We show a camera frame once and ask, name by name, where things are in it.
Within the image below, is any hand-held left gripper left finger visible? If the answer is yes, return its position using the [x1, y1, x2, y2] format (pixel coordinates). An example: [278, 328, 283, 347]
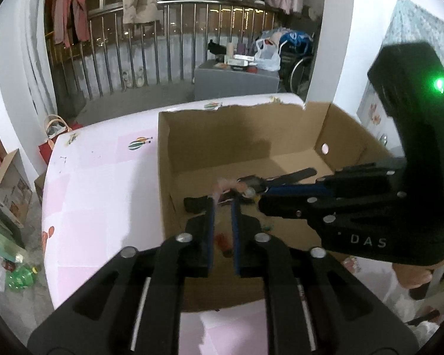
[28, 203, 217, 355]

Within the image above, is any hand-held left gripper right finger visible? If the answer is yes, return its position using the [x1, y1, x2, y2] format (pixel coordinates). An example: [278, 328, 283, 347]
[230, 200, 419, 355]

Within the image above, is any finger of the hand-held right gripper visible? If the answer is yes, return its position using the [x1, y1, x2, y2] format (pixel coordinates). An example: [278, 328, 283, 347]
[267, 157, 408, 196]
[258, 192, 408, 227]

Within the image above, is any person's right hand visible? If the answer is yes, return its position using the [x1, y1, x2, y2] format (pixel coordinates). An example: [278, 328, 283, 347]
[391, 262, 436, 301]

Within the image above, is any teal patterned cloth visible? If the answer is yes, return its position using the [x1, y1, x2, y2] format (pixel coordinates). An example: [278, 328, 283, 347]
[383, 0, 444, 94]

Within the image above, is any wheelchair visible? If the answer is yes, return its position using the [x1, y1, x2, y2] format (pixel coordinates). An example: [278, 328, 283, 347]
[279, 31, 316, 95]

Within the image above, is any grey cabinet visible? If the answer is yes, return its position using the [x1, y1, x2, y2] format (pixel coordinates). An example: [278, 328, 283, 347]
[194, 61, 282, 101]

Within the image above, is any white plastic bag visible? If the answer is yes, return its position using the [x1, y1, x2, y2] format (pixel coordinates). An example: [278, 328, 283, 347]
[253, 37, 282, 72]

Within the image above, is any blue bag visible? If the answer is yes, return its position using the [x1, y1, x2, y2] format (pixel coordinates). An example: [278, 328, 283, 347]
[281, 31, 312, 51]

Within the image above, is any flat white box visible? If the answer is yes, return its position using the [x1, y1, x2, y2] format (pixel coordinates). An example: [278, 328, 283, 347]
[224, 55, 258, 66]

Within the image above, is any small brown cardboard box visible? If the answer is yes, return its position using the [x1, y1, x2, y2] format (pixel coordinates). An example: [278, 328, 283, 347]
[33, 173, 47, 208]

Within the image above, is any red paper bag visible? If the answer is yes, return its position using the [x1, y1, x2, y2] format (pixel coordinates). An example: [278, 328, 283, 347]
[38, 141, 54, 165]

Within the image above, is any black object on cabinet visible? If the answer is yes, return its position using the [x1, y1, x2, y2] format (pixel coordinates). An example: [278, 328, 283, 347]
[207, 41, 226, 58]

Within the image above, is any woven basket bag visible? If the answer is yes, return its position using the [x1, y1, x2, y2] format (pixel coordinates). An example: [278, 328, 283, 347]
[43, 115, 73, 142]

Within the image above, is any green plastic bottle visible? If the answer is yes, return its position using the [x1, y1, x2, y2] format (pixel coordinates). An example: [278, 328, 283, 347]
[5, 264, 41, 291]

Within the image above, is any printed open cardboard box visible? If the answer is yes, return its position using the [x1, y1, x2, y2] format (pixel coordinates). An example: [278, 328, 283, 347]
[0, 135, 35, 230]

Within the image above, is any green paper bag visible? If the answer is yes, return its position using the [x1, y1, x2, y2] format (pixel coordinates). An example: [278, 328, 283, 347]
[0, 229, 25, 264]

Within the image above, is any metal balcony railing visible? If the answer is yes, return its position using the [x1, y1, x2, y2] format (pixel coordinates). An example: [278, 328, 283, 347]
[46, 0, 321, 101]

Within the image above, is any white curtain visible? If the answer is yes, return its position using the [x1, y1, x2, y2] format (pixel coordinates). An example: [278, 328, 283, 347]
[19, 0, 58, 121]

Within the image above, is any hanging pink coat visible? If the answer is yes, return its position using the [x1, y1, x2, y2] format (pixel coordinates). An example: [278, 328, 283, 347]
[53, 0, 92, 47]

